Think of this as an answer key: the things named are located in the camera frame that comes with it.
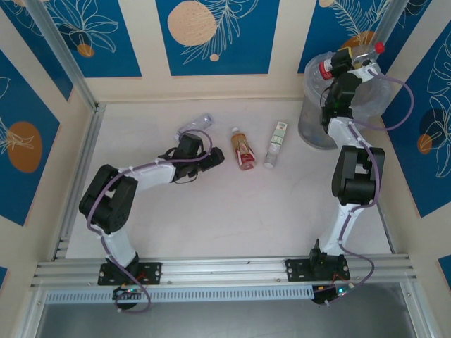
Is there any clear bottle red cap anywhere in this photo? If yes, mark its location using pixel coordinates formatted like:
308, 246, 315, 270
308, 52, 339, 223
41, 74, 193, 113
352, 41, 385, 63

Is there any clear bottle red white label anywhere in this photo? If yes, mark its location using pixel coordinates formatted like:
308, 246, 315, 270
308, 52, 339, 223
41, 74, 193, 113
318, 58, 335, 81

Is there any clear plastic bin liner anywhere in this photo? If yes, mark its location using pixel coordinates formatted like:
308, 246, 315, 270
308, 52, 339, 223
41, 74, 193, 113
303, 49, 393, 119

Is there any grey metal mesh bin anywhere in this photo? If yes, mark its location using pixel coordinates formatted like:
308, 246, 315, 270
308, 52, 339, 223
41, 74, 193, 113
297, 49, 392, 151

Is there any red gold label bottle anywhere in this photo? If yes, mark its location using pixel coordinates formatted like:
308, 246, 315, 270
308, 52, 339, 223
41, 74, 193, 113
230, 127, 255, 170

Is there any bluish clear bottle white cap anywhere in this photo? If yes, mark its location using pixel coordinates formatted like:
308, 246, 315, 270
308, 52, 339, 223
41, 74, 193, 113
175, 112, 214, 137

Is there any clear bottle green white label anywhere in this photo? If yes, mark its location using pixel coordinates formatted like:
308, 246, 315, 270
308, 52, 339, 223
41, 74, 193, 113
263, 121, 288, 169

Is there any grey metal sheet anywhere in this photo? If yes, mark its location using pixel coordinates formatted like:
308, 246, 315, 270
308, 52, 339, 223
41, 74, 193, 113
33, 283, 424, 338

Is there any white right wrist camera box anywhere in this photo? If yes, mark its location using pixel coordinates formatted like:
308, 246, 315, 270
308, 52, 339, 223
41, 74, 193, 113
347, 63, 381, 85

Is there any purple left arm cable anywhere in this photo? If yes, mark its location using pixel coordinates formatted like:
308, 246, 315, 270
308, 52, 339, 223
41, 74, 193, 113
86, 129, 214, 314

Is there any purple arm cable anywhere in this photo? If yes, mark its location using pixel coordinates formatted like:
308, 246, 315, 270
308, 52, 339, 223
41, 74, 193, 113
326, 68, 416, 307
86, 129, 214, 314

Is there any blue floral wall panel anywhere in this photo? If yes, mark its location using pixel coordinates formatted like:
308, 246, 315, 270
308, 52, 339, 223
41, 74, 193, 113
156, 0, 281, 77
45, 0, 142, 79
0, 0, 75, 103
297, 0, 388, 75
382, 33, 451, 219
0, 49, 61, 227
382, 0, 451, 75

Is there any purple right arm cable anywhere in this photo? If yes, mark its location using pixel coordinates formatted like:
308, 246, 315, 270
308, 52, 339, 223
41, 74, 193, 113
326, 68, 416, 307

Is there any aluminium mounting rail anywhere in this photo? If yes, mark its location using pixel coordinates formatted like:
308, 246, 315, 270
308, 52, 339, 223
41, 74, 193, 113
30, 255, 419, 288

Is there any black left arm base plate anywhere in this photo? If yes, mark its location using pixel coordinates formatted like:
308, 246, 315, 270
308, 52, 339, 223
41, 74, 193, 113
98, 261, 163, 286

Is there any aluminium side rail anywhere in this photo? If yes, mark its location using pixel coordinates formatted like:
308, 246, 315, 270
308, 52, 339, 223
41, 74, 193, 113
52, 104, 106, 261

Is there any grey slotted cable duct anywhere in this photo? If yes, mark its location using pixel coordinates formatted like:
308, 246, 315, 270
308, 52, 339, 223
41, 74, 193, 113
44, 284, 314, 304

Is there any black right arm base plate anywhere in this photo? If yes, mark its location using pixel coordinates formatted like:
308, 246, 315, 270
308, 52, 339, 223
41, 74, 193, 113
285, 258, 352, 282

